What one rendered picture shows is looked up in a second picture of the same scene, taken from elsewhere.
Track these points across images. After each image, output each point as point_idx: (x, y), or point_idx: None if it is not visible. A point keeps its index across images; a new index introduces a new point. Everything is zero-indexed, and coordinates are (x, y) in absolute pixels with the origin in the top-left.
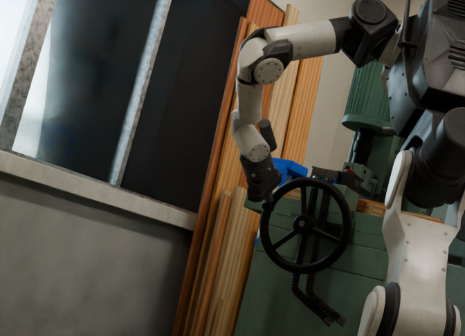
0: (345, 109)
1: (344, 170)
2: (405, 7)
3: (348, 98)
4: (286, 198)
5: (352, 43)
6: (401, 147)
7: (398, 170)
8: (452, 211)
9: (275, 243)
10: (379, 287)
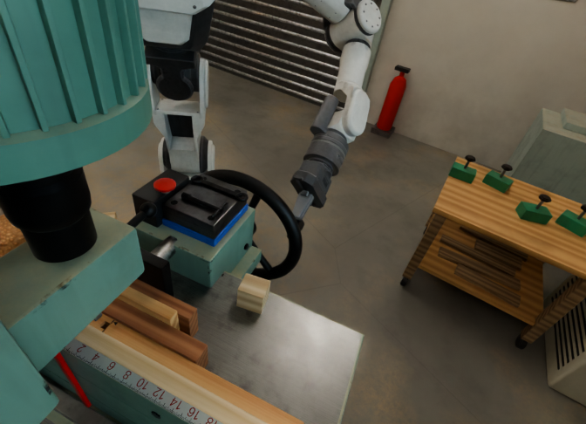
0: (141, 56)
1: (175, 186)
2: None
3: None
4: (274, 293)
5: None
6: (194, 60)
7: (208, 74)
8: (155, 92)
9: (269, 263)
10: (211, 140)
